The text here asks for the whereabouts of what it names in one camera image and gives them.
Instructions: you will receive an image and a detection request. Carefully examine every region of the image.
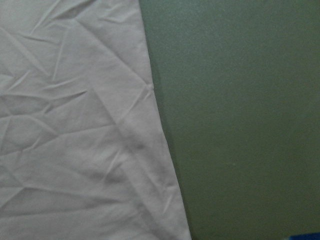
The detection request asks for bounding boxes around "pink snoopy t-shirt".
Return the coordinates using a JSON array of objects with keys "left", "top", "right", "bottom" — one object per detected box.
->
[{"left": 0, "top": 0, "right": 191, "bottom": 240}]

